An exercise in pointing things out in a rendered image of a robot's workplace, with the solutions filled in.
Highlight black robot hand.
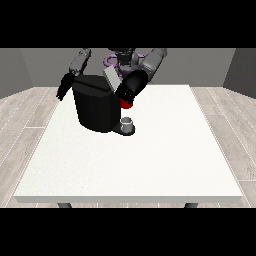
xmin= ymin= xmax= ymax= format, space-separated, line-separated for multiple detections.
xmin=114 ymin=69 xmax=149 ymax=105
xmin=55 ymin=71 xmax=76 ymax=102

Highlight red pod holder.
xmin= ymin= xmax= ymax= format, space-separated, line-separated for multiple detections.
xmin=119 ymin=98 xmax=134 ymax=110

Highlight pale grey machine lid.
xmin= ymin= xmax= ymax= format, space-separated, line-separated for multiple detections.
xmin=102 ymin=65 xmax=123 ymax=93

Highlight black coffee machine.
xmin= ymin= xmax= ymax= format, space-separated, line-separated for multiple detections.
xmin=71 ymin=74 xmax=136 ymax=136

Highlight grey robot trunk purple rings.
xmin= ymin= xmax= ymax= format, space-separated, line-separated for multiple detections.
xmin=103 ymin=48 xmax=148 ymax=77

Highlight small grey cup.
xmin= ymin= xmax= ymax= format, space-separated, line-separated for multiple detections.
xmin=120 ymin=116 xmax=135 ymax=133

